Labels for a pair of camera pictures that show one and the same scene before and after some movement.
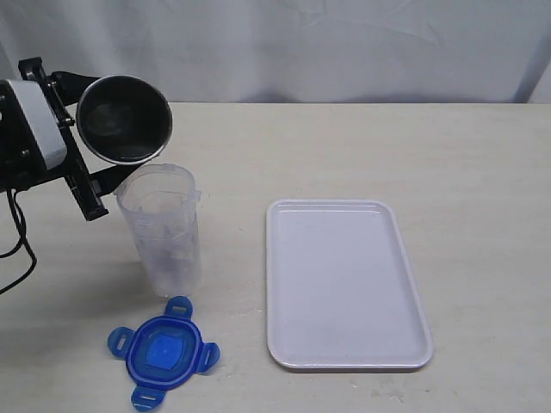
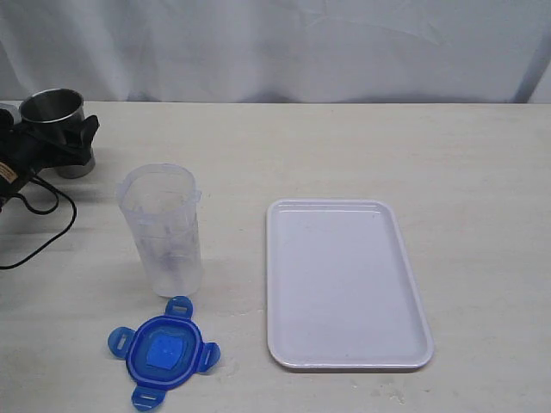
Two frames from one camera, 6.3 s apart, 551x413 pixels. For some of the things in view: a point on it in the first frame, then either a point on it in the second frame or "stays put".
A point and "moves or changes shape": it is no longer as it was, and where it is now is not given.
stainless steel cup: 124,120 moves or changes shape
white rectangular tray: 339,290 stays put
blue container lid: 162,352 stays put
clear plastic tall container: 161,204 stays put
